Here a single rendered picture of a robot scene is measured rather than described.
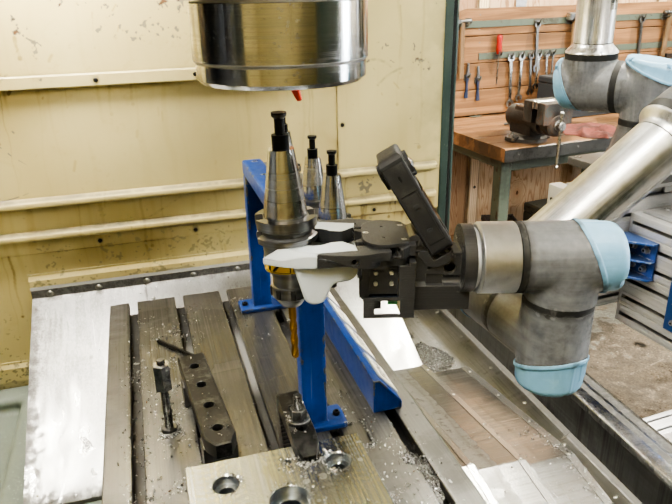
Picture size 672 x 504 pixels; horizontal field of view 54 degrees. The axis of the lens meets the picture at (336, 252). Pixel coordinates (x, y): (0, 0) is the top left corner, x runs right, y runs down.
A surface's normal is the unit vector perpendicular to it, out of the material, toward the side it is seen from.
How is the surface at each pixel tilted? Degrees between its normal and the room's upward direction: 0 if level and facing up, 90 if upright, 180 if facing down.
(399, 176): 92
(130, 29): 90
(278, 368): 0
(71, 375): 26
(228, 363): 0
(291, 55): 90
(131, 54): 90
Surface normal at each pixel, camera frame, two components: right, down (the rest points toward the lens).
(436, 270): 0.02, 0.38
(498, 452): -0.06, -0.97
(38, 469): 0.10, -0.70
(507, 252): 0.00, -0.10
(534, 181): 0.38, 0.34
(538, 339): -0.70, 0.27
